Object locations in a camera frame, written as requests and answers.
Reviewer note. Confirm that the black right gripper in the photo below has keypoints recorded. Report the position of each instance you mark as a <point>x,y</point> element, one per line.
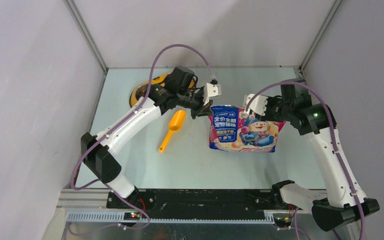
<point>267,116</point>

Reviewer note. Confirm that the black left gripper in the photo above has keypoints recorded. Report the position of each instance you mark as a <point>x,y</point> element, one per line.
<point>200,110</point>

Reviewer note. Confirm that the yellow plastic food scoop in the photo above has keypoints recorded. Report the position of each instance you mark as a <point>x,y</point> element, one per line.
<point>174,126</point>

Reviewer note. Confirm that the colourful cat food bag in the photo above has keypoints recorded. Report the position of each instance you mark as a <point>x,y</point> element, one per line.
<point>233,130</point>

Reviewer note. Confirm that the yellow double pet bowl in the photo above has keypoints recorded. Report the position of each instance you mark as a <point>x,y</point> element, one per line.
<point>141,89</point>

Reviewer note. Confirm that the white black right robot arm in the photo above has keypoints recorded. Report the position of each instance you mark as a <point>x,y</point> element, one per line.
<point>344,201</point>

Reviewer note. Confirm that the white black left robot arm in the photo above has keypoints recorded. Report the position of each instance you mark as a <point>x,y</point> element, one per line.
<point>174,89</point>

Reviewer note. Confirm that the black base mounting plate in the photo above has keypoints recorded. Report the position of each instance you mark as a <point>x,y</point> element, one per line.
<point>208,204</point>

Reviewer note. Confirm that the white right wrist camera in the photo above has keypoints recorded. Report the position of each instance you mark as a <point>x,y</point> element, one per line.
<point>256,104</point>

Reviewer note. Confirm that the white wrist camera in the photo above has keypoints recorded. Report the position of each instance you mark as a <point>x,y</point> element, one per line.
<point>210,92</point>
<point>256,104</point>

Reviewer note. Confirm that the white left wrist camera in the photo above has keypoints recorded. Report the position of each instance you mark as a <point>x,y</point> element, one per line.
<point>210,92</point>

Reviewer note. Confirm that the aluminium right corner post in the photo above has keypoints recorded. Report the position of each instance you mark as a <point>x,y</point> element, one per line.
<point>320,34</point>

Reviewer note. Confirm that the aluminium corner post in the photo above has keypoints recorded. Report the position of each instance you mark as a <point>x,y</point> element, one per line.
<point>320,34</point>
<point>85,32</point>

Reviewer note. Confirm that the aluminium front frame rail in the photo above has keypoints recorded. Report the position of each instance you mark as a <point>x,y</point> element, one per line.
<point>97,213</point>

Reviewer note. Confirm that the aluminium left corner post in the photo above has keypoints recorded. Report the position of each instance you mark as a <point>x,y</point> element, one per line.
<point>85,32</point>

